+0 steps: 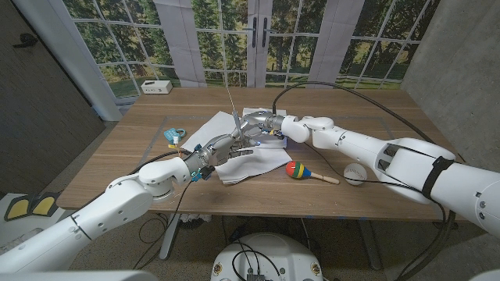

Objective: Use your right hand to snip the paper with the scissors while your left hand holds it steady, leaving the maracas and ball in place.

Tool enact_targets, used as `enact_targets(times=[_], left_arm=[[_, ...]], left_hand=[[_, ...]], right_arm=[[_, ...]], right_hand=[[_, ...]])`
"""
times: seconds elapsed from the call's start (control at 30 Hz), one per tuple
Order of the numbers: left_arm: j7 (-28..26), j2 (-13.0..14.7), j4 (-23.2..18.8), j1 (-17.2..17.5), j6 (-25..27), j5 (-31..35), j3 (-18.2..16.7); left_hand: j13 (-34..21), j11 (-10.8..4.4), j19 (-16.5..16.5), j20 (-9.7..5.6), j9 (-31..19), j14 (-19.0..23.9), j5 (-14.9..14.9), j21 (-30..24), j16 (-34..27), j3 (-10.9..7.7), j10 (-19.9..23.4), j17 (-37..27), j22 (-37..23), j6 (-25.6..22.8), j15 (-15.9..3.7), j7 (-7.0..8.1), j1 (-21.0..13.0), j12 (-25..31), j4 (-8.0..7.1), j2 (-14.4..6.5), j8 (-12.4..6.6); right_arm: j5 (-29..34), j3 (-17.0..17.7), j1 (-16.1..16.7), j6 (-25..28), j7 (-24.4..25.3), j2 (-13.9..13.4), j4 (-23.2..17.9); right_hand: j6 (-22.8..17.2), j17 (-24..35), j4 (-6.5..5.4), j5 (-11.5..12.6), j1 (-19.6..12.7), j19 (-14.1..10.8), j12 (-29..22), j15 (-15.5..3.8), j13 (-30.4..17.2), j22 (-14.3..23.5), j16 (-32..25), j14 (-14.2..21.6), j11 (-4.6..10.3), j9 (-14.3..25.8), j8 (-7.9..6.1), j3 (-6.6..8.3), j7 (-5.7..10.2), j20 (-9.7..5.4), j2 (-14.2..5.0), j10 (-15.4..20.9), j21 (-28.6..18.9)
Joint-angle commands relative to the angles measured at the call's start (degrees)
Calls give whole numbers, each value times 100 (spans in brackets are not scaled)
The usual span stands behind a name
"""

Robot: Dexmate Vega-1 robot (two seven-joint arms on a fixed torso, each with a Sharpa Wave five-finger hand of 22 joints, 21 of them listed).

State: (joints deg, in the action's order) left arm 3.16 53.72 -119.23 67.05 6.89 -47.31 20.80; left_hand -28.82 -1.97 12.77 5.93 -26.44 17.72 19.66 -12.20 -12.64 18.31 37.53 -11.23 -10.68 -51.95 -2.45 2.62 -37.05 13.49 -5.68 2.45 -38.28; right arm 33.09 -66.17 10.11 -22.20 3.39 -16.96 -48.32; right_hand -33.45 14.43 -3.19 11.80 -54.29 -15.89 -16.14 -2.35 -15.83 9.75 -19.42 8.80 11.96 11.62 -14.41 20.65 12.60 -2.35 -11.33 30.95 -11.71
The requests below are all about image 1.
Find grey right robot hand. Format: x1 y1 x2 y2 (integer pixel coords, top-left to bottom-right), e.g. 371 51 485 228
236 110 287 141

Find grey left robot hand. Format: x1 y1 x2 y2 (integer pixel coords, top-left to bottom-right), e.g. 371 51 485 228
183 123 262 180

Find grey scissors with orange handles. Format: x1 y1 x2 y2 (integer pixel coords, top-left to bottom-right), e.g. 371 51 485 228
226 87 248 144

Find teal toy padlock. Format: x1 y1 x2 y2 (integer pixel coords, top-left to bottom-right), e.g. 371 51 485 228
163 127 188 144

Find colourful wooden maraca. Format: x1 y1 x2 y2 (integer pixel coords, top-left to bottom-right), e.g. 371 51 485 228
284 160 341 185

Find white power strip box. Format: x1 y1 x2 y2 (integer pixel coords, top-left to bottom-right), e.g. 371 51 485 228
141 80 173 95

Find printed window backdrop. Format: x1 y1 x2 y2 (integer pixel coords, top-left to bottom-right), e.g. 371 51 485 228
62 0 441 98

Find white table leg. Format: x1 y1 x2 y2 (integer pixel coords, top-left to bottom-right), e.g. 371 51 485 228
159 213 180 261

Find white baseball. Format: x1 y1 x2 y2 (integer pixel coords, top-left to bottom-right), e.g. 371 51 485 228
343 162 368 186

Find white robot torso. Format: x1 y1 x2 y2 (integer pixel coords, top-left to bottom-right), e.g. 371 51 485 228
210 233 324 281

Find grey table leg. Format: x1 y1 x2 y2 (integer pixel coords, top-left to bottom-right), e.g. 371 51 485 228
358 219 382 271

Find white pillar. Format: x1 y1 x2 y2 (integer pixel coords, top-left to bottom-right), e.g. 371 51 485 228
13 0 124 122

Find yellow and black pad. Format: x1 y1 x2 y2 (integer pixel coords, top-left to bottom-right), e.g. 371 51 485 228
3 194 34 222
30 191 59 218

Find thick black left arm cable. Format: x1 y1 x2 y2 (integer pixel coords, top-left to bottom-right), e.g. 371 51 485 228
58 149 192 219

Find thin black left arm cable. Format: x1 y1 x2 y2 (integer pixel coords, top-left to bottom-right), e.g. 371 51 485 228
130 181 192 271

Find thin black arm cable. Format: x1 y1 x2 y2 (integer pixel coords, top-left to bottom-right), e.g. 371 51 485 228
130 181 192 271
304 142 430 196

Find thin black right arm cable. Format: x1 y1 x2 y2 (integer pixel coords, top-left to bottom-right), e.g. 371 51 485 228
304 142 430 196

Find black floor cable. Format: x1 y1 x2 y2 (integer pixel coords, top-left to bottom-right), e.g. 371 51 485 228
136 214 169 247

